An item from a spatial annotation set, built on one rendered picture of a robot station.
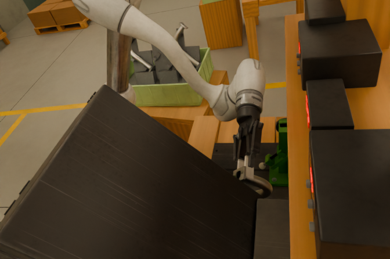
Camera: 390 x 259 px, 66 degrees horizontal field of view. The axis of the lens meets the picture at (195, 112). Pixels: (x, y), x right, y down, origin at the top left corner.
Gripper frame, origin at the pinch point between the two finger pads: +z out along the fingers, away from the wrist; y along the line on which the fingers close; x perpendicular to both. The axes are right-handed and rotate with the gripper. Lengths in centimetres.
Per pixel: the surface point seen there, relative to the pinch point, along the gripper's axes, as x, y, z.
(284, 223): 3.4, 12.2, 15.9
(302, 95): -11.3, 34.3, -2.3
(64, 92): -79, -318, -176
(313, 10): -11.8, 39.3, -21.9
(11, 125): -120, -335, -117
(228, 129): 20, -45, -40
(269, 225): 0.9, 10.0, 16.7
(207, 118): 11, -53, -47
